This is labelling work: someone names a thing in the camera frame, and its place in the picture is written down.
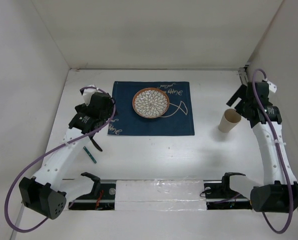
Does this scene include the teal patterned handle cutlery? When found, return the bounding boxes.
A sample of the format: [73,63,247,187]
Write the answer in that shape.
[83,147,97,164]

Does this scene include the dark blue cloth napkin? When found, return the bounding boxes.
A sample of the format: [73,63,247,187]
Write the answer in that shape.
[108,81,195,136]

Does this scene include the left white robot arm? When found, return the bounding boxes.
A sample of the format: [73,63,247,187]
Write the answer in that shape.
[19,92,115,220]

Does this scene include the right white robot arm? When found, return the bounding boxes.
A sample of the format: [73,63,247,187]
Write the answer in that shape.
[220,81,298,213]

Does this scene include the black table knife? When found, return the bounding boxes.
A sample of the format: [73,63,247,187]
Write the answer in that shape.
[90,138,103,152]

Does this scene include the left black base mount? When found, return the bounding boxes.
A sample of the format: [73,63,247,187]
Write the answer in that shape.
[68,180,116,211]

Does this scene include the floral patterned plate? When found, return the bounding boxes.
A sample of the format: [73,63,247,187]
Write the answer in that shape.
[132,87,170,119]

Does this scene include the brown paper cup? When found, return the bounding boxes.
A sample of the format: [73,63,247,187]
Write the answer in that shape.
[218,108,241,133]

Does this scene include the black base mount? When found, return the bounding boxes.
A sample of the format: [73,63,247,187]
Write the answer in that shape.
[200,180,252,210]
[68,180,116,211]

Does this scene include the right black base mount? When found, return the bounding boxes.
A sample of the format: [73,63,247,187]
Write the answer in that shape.
[200,180,252,210]

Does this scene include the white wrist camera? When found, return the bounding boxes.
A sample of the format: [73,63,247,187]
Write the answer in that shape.
[80,84,98,106]
[262,78,277,94]

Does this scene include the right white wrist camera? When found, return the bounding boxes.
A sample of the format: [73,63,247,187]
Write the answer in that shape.
[262,78,277,94]

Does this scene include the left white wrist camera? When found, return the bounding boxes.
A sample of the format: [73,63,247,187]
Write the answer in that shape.
[80,84,98,106]

